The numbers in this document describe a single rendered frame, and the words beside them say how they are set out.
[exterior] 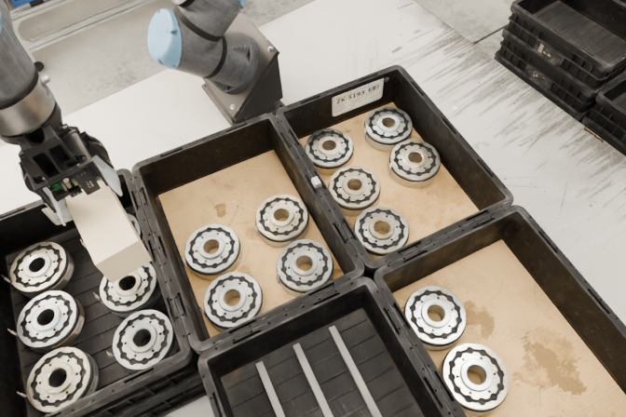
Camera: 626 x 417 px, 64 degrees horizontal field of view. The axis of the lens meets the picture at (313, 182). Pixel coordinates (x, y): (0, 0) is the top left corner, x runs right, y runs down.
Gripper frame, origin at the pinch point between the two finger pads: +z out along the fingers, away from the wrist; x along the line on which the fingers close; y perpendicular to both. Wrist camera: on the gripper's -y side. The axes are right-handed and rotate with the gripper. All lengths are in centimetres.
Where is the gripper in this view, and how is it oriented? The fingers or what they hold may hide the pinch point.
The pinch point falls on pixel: (89, 196)
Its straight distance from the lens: 80.0
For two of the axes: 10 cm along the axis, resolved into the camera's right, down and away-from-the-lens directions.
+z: 0.4, 5.6, 8.3
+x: 8.2, -4.9, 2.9
